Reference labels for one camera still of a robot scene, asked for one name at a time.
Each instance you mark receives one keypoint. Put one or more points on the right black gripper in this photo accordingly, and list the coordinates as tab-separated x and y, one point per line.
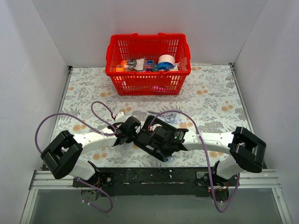
152	139

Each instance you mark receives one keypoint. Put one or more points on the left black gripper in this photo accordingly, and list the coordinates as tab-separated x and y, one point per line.
130	127

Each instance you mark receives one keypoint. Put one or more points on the black zippered tool case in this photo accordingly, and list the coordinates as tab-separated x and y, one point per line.
143	138

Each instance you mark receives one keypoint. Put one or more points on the silver hair scissors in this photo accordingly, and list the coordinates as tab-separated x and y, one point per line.
171	118

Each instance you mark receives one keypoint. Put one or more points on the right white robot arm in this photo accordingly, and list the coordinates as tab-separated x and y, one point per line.
246	151

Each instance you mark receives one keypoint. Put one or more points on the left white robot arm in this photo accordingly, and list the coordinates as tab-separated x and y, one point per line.
61	156

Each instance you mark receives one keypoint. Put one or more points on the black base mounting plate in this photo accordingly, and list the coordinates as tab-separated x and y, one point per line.
152	181

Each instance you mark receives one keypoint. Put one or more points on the floral patterned table mat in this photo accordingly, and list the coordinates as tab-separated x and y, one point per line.
209	100

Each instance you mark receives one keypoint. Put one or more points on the orange small box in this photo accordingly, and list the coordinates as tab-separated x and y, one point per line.
119	69

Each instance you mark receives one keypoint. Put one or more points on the red plastic shopping basket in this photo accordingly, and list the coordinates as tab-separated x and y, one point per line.
123	47

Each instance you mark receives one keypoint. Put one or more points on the colourful packaged item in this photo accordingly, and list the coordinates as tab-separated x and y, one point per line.
149	66

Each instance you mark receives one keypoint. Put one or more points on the white tape roll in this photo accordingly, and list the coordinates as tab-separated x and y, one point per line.
165	63

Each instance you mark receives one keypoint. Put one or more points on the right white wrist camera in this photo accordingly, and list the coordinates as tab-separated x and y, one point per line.
153	127

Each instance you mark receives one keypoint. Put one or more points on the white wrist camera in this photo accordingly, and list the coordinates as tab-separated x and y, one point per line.
120	117
153	127

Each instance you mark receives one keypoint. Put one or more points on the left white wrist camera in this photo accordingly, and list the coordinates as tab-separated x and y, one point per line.
120	117

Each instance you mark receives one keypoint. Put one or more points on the aluminium frame rail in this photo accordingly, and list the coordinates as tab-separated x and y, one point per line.
267	179

